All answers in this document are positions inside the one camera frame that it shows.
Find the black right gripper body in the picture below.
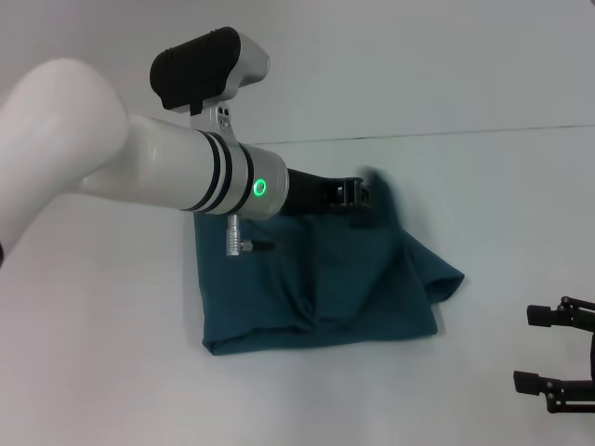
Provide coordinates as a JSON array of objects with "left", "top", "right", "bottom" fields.
[{"left": 585, "top": 327, "right": 595, "bottom": 389}]

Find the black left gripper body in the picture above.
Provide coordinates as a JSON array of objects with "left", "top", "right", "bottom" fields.
[{"left": 277, "top": 166, "right": 357, "bottom": 218}]

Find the teal blue FREE! t-shirt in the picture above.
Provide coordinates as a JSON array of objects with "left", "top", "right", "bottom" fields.
[{"left": 192, "top": 165, "right": 467, "bottom": 358}]

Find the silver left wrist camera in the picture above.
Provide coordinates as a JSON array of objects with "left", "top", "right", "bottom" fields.
[{"left": 188, "top": 101, "right": 242, "bottom": 146}]

